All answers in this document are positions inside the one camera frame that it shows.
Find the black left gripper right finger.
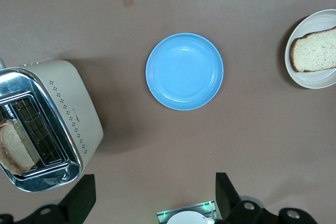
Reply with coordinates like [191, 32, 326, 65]
[214, 173, 320, 224]

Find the blue round plate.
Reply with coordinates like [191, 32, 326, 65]
[145, 33, 225, 111]

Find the toasted bread slice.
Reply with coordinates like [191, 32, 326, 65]
[289, 26, 336, 73]
[0, 119, 41, 175]

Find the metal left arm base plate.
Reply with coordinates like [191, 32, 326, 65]
[156, 199, 219, 224]

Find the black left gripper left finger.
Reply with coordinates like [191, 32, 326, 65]
[0, 174, 97, 224]

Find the beige round plate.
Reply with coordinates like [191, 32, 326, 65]
[285, 8, 336, 90]

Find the beige chrome two-slot toaster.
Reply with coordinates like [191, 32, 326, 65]
[0, 57, 104, 193]

